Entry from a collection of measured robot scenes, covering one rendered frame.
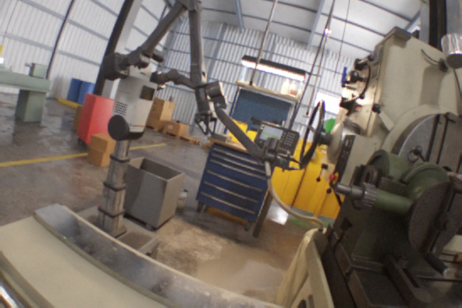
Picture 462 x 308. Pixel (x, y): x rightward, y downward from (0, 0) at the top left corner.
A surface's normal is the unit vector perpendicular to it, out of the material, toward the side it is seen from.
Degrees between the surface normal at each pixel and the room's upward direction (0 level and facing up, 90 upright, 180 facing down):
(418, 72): 90
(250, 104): 90
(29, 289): 90
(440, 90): 90
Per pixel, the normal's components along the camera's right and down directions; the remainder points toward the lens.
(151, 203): -0.18, 0.02
